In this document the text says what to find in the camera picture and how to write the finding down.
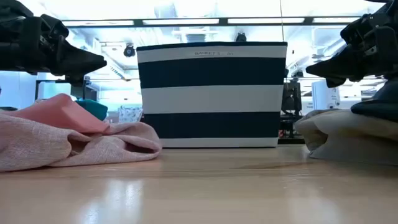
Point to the navy white striped fabric basket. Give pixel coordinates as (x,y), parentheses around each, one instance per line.
(211,99)

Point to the white cylindrical appliance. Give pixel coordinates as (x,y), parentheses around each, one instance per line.
(325,95)

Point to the black metal stand frame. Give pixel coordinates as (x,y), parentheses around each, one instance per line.
(59,81)

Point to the beige khaki garment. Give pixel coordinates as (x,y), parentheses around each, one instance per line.
(351,137)

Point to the salmon pink garment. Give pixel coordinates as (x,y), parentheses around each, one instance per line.
(59,113)

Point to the black aluminium frame rail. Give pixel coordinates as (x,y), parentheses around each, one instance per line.
(292,141)

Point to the teal garment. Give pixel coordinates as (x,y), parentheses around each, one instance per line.
(94,109)

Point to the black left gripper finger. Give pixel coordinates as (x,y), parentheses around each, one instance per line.
(76,80)
(82,63)

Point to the dark navy garment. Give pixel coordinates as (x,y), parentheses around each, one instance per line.
(379,105)

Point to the light pink woven garment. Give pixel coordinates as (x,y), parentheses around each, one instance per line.
(34,146)

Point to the white patterned board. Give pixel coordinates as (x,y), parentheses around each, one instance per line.
(130,114)

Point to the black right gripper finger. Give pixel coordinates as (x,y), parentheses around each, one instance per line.
(335,82)
(339,67)

